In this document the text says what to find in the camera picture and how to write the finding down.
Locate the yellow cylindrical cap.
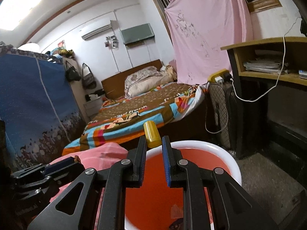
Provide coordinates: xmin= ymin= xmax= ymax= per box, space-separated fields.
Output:
xmin=143 ymin=121 xmax=162 ymax=149

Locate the gold foil wrapper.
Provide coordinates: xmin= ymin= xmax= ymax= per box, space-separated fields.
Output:
xmin=74 ymin=155 xmax=81 ymax=163

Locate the orange white trash bin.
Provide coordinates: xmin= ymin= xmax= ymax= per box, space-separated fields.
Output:
xmin=125 ymin=140 xmax=241 ymax=229

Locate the pink plaid blanket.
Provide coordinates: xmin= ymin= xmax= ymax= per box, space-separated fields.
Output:
xmin=50 ymin=142 xmax=128 ymax=171

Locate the white bedside drawer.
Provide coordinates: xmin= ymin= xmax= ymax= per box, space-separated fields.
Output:
xmin=84 ymin=96 xmax=103 ymax=118

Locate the colourful striped bedspread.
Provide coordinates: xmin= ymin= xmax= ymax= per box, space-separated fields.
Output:
xmin=62 ymin=82 xmax=209 ymax=156

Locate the black hanging handbag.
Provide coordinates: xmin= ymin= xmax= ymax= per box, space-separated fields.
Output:
xmin=65 ymin=61 xmax=81 ymax=82

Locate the patterned black bag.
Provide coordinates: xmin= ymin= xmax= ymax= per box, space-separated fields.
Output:
xmin=209 ymin=81 xmax=238 ymax=151

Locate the wooden bed with headboard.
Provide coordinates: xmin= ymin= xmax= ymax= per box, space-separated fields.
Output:
xmin=62 ymin=59 xmax=209 ymax=156

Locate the yellow power strip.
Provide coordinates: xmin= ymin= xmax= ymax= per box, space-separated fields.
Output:
xmin=208 ymin=69 xmax=232 ymax=84

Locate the wooden shelf desk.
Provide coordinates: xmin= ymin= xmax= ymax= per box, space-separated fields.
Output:
xmin=221 ymin=36 xmax=306 ymax=157

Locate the floral pillow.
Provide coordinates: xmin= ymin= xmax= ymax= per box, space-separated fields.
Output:
xmin=124 ymin=66 xmax=160 ymax=89

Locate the stack of papers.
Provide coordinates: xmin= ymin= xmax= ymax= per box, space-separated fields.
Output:
xmin=243 ymin=59 xmax=288 ymax=74

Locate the beige folded quilt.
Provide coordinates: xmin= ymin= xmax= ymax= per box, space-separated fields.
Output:
xmin=124 ymin=65 xmax=177 ymax=98

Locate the white air conditioner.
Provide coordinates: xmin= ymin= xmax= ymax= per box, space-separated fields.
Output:
xmin=80 ymin=19 xmax=112 ymax=40

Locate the pink hanging sheet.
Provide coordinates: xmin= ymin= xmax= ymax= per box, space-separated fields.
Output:
xmin=165 ymin=0 xmax=253 ymax=85

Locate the white charger cable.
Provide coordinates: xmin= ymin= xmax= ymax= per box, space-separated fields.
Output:
xmin=204 ymin=16 xmax=302 ymax=135

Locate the green wall cabinet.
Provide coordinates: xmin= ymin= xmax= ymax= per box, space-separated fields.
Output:
xmin=120 ymin=23 xmax=154 ymax=45

